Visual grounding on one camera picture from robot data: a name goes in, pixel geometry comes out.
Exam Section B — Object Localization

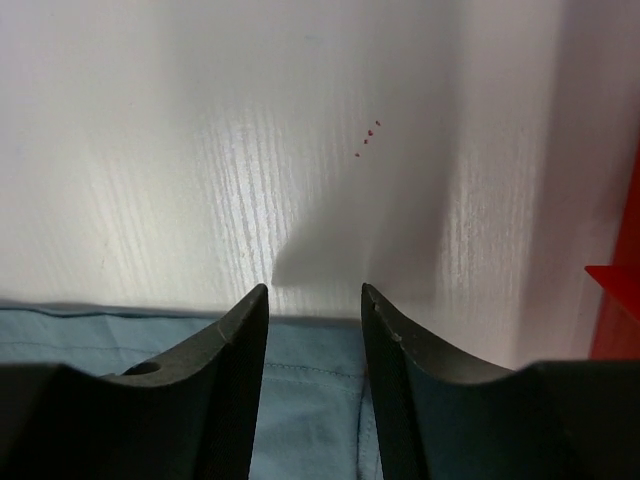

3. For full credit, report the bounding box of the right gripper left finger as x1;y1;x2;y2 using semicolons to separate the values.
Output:
1;284;269;479

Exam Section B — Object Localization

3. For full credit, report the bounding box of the blue-grey t-shirt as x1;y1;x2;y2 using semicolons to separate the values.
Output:
1;309;383;479

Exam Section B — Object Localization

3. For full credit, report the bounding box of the red plastic bin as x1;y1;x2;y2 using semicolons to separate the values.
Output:
585;164;640;360

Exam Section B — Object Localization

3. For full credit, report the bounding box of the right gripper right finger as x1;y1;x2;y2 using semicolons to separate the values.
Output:
361;284;639;479

